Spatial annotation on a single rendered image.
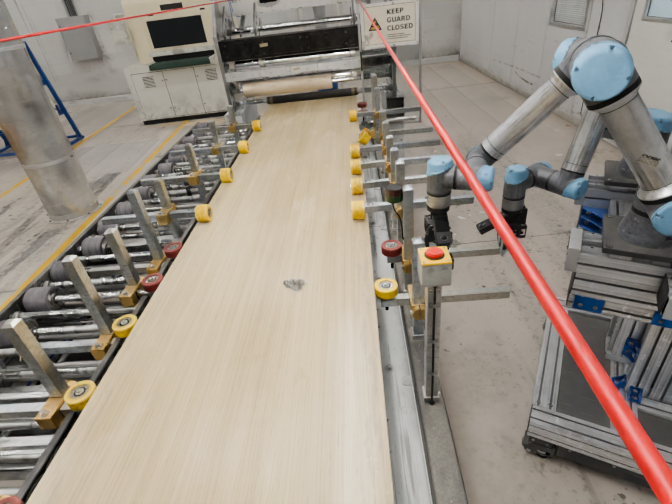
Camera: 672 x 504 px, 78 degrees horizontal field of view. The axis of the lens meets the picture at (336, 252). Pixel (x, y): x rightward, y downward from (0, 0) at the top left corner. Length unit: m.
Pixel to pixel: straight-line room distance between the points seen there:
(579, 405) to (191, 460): 1.56
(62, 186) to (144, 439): 4.05
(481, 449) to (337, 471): 1.19
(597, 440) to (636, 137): 1.18
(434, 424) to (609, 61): 1.00
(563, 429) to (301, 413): 1.18
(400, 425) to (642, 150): 0.99
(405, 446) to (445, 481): 0.19
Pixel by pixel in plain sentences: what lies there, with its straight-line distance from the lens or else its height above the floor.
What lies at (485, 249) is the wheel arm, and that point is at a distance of 1.70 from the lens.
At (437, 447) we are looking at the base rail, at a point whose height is 0.70.
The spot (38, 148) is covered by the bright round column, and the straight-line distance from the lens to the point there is 4.94.
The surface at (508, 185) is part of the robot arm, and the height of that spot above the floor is 1.13.
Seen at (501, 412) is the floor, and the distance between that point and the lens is 2.25.
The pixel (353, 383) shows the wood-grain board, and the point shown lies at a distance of 1.14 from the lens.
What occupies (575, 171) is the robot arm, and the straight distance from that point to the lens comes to 1.59.
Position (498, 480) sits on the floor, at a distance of 2.06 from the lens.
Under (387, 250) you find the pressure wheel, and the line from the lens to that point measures 1.60.
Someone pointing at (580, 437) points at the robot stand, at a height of 0.23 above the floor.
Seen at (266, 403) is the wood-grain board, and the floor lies 0.90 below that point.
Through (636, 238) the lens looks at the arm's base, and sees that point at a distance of 1.51.
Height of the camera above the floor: 1.78
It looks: 33 degrees down
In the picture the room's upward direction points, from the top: 7 degrees counter-clockwise
